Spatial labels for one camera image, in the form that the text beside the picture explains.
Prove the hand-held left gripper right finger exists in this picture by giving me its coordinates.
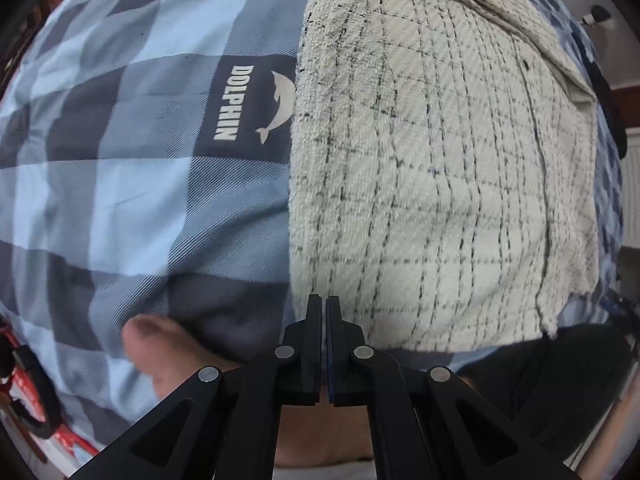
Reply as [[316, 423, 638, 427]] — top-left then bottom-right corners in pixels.
[[326, 296, 583, 480]]

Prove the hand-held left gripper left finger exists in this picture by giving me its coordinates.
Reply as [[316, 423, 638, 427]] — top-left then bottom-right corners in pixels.
[[67, 294, 325, 480]]

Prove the cream plaid shirt jacket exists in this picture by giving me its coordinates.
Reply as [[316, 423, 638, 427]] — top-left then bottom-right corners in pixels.
[[287, 0, 601, 353]]

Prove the person's bare leg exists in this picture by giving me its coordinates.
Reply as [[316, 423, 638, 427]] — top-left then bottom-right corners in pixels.
[[122, 314, 376, 468]]

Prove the blue checked duvet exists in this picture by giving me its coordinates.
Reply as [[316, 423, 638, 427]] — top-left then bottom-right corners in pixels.
[[0, 0, 628, 453]]

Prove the red and black object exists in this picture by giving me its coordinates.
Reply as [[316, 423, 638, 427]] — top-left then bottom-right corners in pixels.
[[0, 317, 98, 461]]

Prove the white slatted cabinet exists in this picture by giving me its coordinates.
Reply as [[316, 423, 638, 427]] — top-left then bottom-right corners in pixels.
[[617, 127, 640, 251]]

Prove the brown door beside white cabinet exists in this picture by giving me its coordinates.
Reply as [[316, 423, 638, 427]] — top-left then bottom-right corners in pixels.
[[615, 85, 640, 133]]

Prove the white wall lamp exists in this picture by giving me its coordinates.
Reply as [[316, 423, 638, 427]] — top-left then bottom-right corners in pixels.
[[582, 5, 613, 28]]

